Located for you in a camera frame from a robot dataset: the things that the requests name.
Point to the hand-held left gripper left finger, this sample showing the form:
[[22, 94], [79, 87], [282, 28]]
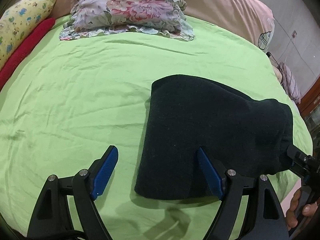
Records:
[[105, 175]]

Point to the striped pink pillow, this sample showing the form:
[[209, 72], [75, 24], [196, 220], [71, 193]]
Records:
[[290, 82]]

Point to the red fleece blanket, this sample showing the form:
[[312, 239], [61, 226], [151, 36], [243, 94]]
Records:
[[22, 50]]

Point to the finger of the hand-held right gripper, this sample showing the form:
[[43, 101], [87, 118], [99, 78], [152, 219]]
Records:
[[297, 156]]

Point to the green bed sheet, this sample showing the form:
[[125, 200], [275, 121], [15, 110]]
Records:
[[75, 100]]

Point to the yellow cartoon print pillow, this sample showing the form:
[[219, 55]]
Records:
[[22, 20]]

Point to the wall socket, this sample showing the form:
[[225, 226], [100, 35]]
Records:
[[294, 33]]

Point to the floral ruffled pillow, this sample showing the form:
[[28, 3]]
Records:
[[130, 7]]

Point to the black pants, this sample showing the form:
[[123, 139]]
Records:
[[207, 130]]

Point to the pink quilt with plaid bears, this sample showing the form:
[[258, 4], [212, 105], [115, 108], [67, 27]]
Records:
[[230, 12]]

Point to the brown wooden furniture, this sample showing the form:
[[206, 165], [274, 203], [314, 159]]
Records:
[[310, 100]]

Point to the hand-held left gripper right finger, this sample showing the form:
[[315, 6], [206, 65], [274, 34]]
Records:
[[211, 177]]

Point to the person's right hand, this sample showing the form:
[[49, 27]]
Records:
[[295, 210]]

